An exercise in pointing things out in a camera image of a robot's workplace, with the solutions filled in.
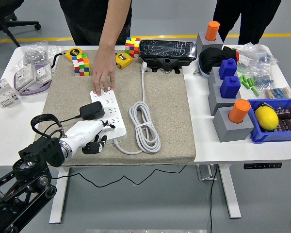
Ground person's hand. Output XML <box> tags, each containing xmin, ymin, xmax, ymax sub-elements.
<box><xmin>92</xmin><ymin>46</ymin><xmax>116</xmax><ymax>96</ymax></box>

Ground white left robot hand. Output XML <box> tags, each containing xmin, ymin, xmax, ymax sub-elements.
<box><xmin>63</xmin><ymin>118</ymin><xmax>116</xmax><ymax>155</ymax></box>

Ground black plug adapter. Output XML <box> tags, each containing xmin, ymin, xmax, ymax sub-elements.
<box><xmin>79</xmin><ymin>101</ymin><xmax>105</xmax><ymax>121</ymax></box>

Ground white power strip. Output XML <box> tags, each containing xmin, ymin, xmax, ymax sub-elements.
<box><xmin>90</xmin><ymin>89</ymin><xmax>127</xmax><ymax>141</ymax></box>

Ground thin black plug cord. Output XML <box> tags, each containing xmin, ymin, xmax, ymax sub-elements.
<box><xmin>50</xmin><ymin>114</ymin><xmax>187</xmax><ymax>189</ymax></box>

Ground scrambled colourful puzzle cube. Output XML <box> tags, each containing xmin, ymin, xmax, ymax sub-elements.
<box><xmin>71</xmin><ymin>53</ymin><xmax>92</xmax><ymax>77</ymax></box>
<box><xmin>125</xmin><ymin>37</ymin><xmax>141</xmax><ymax>58</ymax></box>

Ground squarish yellow tape measure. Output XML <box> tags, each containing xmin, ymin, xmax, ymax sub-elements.
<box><xmin>115</xmin><ymin>52</ymin><xmax>133</xmax><ymax>70</ymax></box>

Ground round yellow tape measure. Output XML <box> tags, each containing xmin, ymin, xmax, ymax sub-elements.
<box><xmin>64</xmin><ymin>47</ymin><xmax>84</xmax><ymax>61</ymax></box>

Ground empty clear plastic bag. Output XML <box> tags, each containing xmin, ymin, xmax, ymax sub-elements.
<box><xmin>47</xmin><ymin>45</ymin><xmax>64</xmax><ymax>60</ymax></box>

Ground person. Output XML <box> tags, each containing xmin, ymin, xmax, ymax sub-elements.
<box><xmin>59</xmin><ymin>0</ymin><xmax>132</xmax><ymax>46</ymax></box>

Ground purple plastic tray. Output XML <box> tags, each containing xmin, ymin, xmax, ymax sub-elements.
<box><xmin>13</xmin><ymin>64</ymin><xmax>53</xmax><ymax>96</ymax></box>

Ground black film-wrapped device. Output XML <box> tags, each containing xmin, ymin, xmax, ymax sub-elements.
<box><xmin>138</xmin><ymin>38</ymin><xmax>197</xmax><ymax>74</ymax></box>

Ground grey-brown mat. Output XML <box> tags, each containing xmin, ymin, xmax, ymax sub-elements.
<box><xmin>35</xmin><ymin>50</ymin><xmax>196</xmax><ymax>166</ymax></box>

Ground white table leg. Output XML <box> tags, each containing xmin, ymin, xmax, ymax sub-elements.
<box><xmin>218</xmin><ymin>164</ymin><xmax>242</xmax><ymax>219</ymax></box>
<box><xmin>48</xmin><ymin>166</ymin><xmax>70</xmax><ymax>224</ymax></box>

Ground clear bag of screws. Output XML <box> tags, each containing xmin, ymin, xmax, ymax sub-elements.
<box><xmin>19</xmin><ymin>40</ymin><xmax>50</xmax><ymax>66</ymax></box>

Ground white circuit breaker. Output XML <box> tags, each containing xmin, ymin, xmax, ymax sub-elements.
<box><xmin>0</xmin><ymin>79</ymin><xmax>20</xmax><ymax>107</ymax></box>

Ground white blue rimmed object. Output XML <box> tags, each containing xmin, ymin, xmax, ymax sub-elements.
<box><xmin>199</xmin><ymin>63</ymin><xmax>211</xmax><ymax>79</ymax></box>

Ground grey block with hole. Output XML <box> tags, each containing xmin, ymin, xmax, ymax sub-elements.
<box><xmin>212</xmin><ymin>106</ymin><xmax>255</xmax><ymax>143</ymax></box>
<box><xmin>208</xmin><ymin>83</ymin><xmax>242</xmax><ymax>116</ymax></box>
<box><xmin>208</xmin><ymin>67</ymin><xmax>224</xmax><ymax>85</ymax></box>
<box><xmin>196</xmin><ymin>31</ymin><xmax>224</xmax><ymax>53</ymax></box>

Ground black cloth bundle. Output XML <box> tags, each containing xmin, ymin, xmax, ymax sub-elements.
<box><xmin>198</xmin><ymin>46</ymin><xmax>240</xmax><ymax>70</ymax></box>

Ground orange cylinder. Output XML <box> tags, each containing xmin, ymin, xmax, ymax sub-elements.
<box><xmin>227</xmin><ymin>99</ymin><xmax>252</xmax><ymax>124</ymax></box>
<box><xmin>206</xmin><ymin>20</ymin><xmax>221</xmax><ymax>42</ymax></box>

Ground black office chair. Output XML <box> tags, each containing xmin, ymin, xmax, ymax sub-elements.
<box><xmin>0</xmin><ymin>0</ymin><xmax>42</xmax><ymax>48</ymax></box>

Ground blue peg block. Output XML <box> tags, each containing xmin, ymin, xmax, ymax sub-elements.
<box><xmin>219</xmin><ymin>75</ymin><xmax>241</xmax><ymax>99</ymax></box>
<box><xmin>218</xmin><ymin>58</ymin><xmax>238</xmax><ymax>80</ymax></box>

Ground small white bagged box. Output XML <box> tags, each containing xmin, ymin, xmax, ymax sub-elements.
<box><xmin>237</xmin><ymin>54</ymin><xmax>252</xmax><ymax>67</ymax></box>

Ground clear bag of parts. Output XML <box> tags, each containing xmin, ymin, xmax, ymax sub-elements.
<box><xmin>236</xmin><ymin>43</ymin><xmax>281</xmax><ymax>73</ymax></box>

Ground bag of blue components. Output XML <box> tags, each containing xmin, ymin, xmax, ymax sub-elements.
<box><xmin>252</xmin><ymin>70</ymin><xmax>276</xmax><ymax>89</ymax></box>

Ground yellow lemon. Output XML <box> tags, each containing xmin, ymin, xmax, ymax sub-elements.
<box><xmin>254</xmin><ymin>106</ymin><xmax>279</xmax><ymax>130</ymax></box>

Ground bag of striped resistors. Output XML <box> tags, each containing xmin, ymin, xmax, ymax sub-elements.
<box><xmin>264</xmin><ymin>86</ymin><xmax>291</xmax><ymax>100</ymax></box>

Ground blue plastic bin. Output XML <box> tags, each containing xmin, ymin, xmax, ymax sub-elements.
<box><xmin>247</xmin><ymin>98</ymin><xmax>291</xmax><ymax>144</ymax></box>

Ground black desk control panel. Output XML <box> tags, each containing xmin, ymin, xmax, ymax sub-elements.
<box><xmin>243</xmin><ymin>162</ymin><xmax>283</xmax><ymax>170</ymax></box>

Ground brown capacitor pile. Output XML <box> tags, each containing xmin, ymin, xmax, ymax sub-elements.
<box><xmin>274</xmin><ymin>106</ymin><xmax>291</xmax><ymax>133</ymax></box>

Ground white power strip cord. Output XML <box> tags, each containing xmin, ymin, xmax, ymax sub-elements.
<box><xmin>113</xmin><ymin>60</ymin><xmax>162</xmax><ymax>155</ymax></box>

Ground black cord strap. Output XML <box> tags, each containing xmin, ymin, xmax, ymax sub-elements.
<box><xmin>50</xmin><ymin>51</ymin><xmax>66</xmax><ymax>71</ymax></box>

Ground white wall socket panel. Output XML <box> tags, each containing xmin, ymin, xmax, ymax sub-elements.
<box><xmin>34</xmin><ymin>64</ymin><xmax>52</xmax><ymax>84</ymax></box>

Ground white wall switch panel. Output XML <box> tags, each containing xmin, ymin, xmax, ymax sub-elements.
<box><xmin>15</xmin><ymin>63</ymin><xmax>38</xmax><ymax>91</ymax></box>

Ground silver under-table bracket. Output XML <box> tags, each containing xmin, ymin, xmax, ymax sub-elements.
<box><xmin>195</xmin><ymin>164</ymin><xmax>218</xmax><ymax>182</ymax></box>

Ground black floor cable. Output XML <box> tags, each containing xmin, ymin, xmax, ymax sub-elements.
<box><xmin>208</xmin><ymin>165</ymin><xmax>220</xmax><ymax>233</ymax></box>

